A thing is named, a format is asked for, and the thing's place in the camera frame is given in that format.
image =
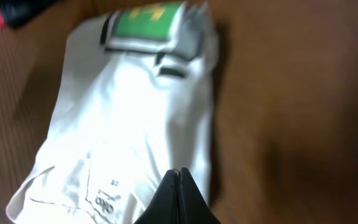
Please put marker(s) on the white t-shirt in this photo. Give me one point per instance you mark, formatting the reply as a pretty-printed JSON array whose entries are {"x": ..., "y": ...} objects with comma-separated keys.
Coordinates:
[{"x": 135, "y": 100}]

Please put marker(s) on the black folded garment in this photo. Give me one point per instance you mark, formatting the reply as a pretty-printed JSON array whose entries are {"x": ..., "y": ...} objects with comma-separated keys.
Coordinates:
[{"x": 16, "y": 13}]

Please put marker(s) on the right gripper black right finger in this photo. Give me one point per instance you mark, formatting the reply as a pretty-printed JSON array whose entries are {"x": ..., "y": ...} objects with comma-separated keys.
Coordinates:
[{"x": 192, "y": 209}]

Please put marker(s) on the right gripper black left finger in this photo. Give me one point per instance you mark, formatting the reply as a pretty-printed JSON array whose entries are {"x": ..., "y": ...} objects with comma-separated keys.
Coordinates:
[{"x": 163, "y": 207}]

